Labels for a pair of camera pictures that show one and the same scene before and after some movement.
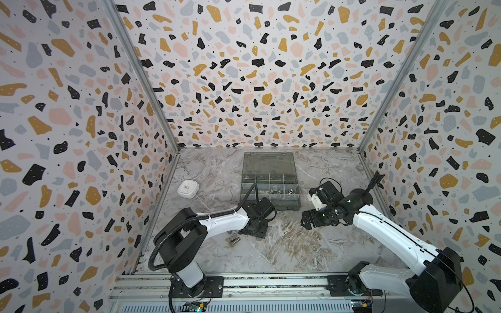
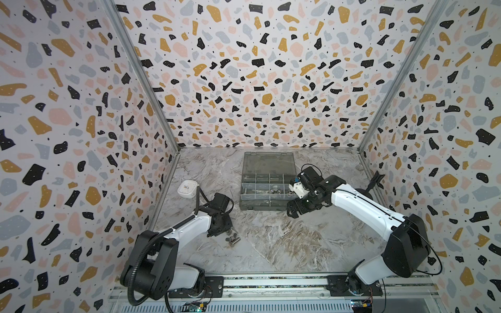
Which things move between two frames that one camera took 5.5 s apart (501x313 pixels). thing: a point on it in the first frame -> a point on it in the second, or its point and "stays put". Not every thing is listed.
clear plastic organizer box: (276, 176) stays put
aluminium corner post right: (438, 8) stays put
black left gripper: (263, 232) -> (227, 225)
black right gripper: (317, 218) -> (301, 201)
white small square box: (188, 189) stays put
